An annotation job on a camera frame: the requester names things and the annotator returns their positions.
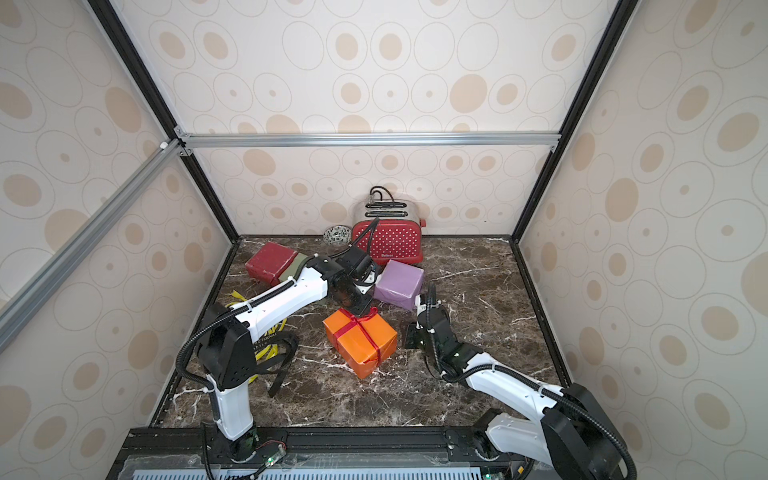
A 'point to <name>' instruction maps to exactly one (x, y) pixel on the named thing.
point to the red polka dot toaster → (389, 230)
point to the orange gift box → (362, 342)
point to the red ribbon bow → (358, 320)
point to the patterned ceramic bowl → (337, 235)
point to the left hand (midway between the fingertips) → (374, 308)
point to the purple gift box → (399, 285)
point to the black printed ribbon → (287, 345)
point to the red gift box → (269, 262)
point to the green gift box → (294, 267)
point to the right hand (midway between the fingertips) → (412, 322)
